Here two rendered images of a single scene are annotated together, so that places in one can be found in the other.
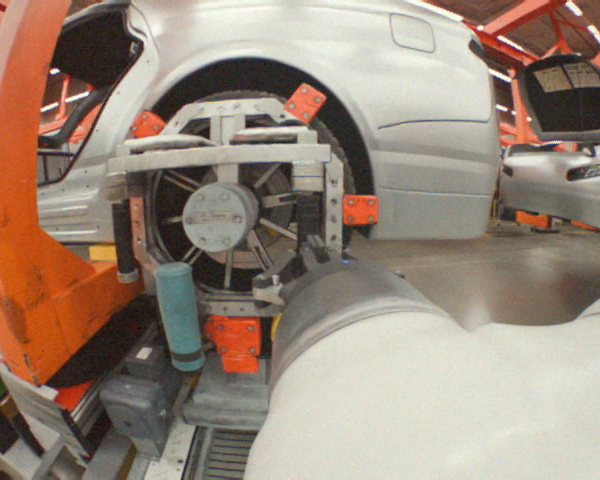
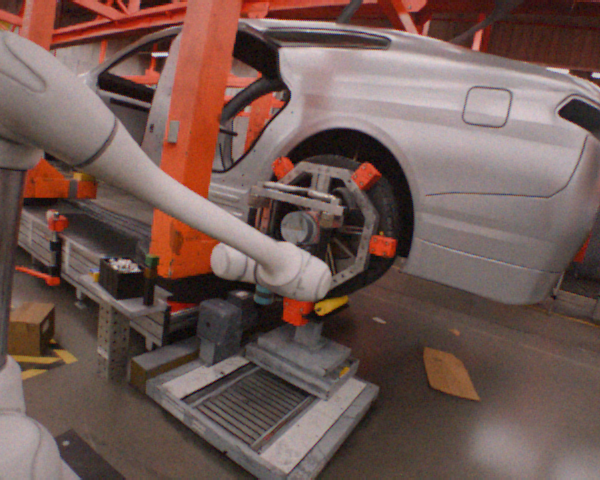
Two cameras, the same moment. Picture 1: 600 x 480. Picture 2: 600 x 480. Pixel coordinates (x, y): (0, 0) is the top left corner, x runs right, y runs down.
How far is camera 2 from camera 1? 89 cm
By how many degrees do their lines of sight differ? 32
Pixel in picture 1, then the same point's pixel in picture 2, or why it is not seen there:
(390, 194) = (423, 244)
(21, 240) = not seen: hidden behind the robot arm
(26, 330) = (180, 248)
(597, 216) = not seen: outside the picture
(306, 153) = (332, 209)
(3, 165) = (192, 169)
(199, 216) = (288, 225)
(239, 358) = (293, 313)
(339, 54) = (412, 133)
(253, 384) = (301, 346)
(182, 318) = not seen: hidden behind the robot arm
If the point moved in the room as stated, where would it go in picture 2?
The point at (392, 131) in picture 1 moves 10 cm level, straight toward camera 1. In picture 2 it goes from (436, 198) to (423, 195)
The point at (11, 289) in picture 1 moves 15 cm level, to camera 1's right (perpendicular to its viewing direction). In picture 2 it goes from (181, 227) to (204, 236)
